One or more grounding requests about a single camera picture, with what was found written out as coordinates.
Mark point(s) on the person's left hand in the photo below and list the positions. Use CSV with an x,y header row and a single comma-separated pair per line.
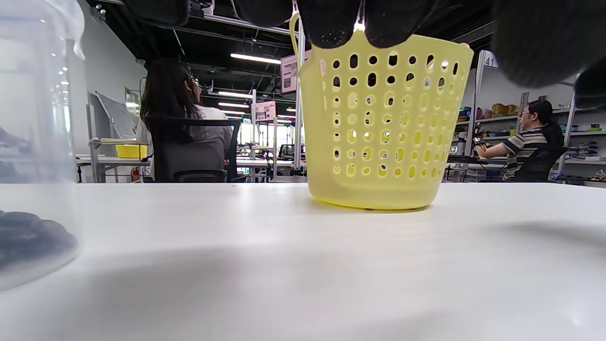
x,y
331,23

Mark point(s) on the pink hanging sign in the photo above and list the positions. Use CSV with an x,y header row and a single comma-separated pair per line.
x,y
289,73
265,111

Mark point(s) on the white metal storage shelf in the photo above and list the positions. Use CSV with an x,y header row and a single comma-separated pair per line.
x,y
582,135

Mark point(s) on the yellow perforated laundry basket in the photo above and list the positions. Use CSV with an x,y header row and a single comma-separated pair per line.
x,y
378,189

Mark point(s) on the white ceiling light strip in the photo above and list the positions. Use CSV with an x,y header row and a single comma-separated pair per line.
x,y
255,58

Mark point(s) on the yellow plastic bin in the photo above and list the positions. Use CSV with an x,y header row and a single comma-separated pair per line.
x,y
131,151

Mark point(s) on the pile of black Go stones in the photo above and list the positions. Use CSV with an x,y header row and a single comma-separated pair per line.
x,y
28,241

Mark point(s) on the black office chair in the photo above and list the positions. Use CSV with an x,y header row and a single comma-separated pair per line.
x,y
189,156

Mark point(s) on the clear plastic measuring container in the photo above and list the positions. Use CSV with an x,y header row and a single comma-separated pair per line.
x,y
38,118

